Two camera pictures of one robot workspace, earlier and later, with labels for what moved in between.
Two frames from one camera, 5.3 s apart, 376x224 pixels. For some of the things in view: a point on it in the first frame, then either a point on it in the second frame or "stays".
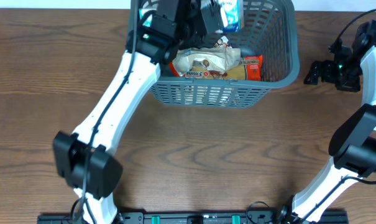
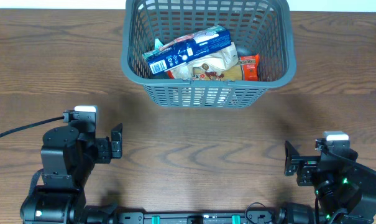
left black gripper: (195, 5) -> (104, 153)
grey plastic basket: (270, 28) stays
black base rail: (181, 217) stays
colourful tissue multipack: (229, 12) -> (183, 48)
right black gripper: (352, 84) -> (307, 165)
